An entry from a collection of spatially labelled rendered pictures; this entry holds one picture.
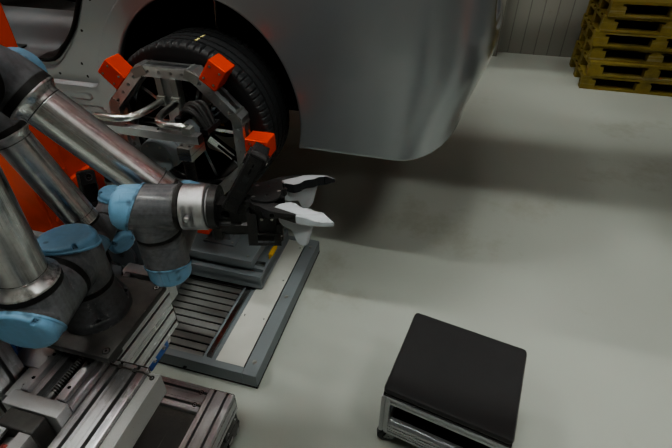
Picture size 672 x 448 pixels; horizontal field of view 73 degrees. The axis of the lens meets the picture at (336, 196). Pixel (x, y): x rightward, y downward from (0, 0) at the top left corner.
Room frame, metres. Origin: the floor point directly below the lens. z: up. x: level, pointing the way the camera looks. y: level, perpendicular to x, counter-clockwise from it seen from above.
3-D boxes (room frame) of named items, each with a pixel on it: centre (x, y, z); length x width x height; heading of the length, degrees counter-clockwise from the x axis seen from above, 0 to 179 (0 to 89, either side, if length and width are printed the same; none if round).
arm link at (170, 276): (0.61, 0.30, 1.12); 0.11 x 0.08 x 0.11; 0
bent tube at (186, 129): (1.41, 0.52, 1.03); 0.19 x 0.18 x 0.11; 165
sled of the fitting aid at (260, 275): (1.71, 0.54, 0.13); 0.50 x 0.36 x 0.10; 75
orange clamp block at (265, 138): (1.47, 0.28, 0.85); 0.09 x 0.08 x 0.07; 75
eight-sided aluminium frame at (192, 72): (1.55, 0.58, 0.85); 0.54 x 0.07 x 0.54; 75
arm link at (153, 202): (0.59, 0.30, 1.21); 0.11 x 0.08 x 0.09; 90
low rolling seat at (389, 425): (0.90, -0.40, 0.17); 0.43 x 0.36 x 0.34; 65
